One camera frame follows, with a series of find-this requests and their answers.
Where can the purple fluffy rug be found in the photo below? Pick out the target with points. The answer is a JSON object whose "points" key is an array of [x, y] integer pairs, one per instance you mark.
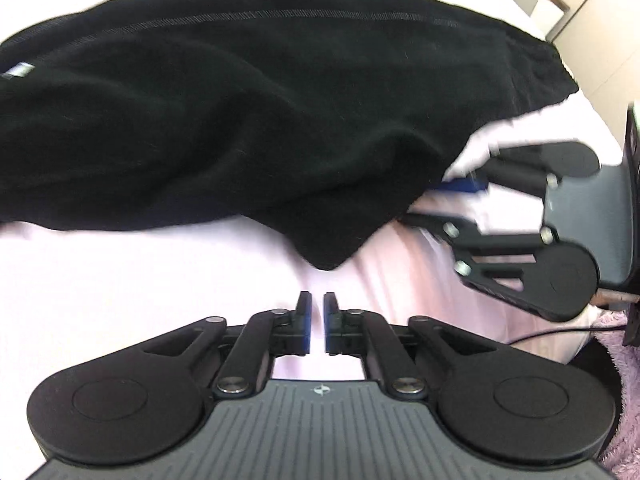
{"points": [[617, 368]]}

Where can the black pants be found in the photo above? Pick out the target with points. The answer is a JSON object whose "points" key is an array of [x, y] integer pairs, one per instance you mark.
{"points": [[321, 119]]}

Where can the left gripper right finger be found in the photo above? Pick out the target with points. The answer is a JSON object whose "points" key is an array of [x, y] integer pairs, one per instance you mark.
{"points": [[494, 399]]}

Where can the beige wardrobe cabinet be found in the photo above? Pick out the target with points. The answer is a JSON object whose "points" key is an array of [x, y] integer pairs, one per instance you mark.
{"points": [[599, 42]]}

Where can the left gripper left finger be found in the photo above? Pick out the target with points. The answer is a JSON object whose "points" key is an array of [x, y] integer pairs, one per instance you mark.
{"points": [[139, 402]]}

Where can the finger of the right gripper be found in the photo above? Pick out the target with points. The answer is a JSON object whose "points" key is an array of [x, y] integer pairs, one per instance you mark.
{"points": [[531, 271], [528, 169]]}

